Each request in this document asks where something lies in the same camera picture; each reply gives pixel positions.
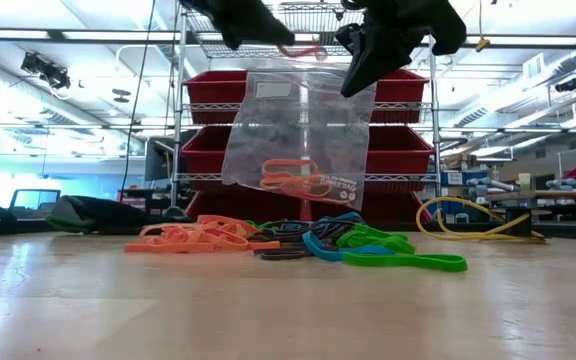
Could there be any blue storage bin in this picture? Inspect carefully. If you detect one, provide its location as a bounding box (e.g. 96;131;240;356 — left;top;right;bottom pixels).
440;169;478;188

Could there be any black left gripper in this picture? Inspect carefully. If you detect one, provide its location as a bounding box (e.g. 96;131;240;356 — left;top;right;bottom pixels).
180;0;297;50

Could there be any blue rubber band tangle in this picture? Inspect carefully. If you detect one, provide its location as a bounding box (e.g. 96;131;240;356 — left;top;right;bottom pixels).
317;212;365;227

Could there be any chrome wire shelving rack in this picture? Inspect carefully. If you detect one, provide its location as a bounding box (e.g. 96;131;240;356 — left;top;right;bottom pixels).
170;2;442;221

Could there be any grey blue pipe fitting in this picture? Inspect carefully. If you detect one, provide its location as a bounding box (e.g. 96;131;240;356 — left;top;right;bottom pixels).
546;177;576;193
466;176;518;197

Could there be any computer monitor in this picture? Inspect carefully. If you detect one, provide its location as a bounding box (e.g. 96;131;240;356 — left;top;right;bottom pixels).
7;188;62;220

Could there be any yellow cable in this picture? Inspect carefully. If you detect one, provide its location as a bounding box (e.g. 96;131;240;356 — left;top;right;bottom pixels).
415;196;548;245

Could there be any black and green bag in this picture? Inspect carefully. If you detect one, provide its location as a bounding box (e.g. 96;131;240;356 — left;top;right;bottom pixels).
45;194;189;236

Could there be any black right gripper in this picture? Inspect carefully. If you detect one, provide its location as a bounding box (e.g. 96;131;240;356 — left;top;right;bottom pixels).
335;0;468;99

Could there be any black monitor back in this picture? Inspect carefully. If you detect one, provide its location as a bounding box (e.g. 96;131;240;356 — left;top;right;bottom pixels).
143;128;189;184

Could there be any clear plastic zipper bag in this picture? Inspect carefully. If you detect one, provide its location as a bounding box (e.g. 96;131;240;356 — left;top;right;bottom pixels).
220;44;378;212

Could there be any wooden workbench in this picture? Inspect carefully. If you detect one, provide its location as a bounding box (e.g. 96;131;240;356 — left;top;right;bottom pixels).
485;189;576;202

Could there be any yellow hanging plug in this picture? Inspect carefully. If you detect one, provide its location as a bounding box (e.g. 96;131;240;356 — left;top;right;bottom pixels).
474;0;492;54

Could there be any dark grey rubber band tangle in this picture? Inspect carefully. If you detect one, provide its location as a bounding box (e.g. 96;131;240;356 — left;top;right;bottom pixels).
257;218;355;251

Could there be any orange rubber band tangle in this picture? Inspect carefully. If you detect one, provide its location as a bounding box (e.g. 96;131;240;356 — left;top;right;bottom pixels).
125;214;262;254

